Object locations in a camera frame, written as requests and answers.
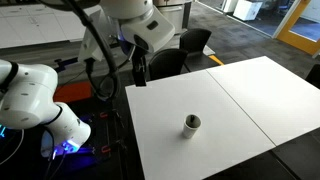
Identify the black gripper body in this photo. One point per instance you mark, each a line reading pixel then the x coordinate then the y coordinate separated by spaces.
pixel 138 63

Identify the black and silver pen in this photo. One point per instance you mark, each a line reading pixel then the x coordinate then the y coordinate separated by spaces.
pixel 192 118

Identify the white paper cup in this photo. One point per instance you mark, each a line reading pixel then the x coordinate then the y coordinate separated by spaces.
pixel 189 131

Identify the black chair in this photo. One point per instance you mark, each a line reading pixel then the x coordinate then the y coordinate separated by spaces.
pixel 166 63
pixel 315 76
pixel 195 40

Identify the red clamp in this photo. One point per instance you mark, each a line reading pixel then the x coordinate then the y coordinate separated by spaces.
pixel 106 149
pixel 104 115

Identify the orange floor mat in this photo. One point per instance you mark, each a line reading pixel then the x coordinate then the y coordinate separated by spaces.
pixel 71 92

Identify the black robot stand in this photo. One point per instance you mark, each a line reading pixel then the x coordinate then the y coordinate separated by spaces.
pixel 100 166

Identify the white cabinets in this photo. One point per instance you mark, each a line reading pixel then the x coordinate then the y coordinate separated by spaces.
pixel 33 26

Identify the yellow door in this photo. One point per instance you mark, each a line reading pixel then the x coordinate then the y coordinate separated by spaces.
pixel 293 33

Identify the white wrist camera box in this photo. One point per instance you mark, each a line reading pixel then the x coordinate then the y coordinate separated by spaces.
pixel 91 45

